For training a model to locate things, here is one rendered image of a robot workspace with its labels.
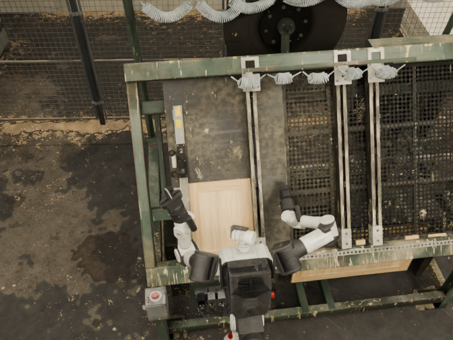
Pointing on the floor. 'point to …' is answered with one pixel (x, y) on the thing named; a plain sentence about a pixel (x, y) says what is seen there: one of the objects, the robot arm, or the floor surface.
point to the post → (162, 329)
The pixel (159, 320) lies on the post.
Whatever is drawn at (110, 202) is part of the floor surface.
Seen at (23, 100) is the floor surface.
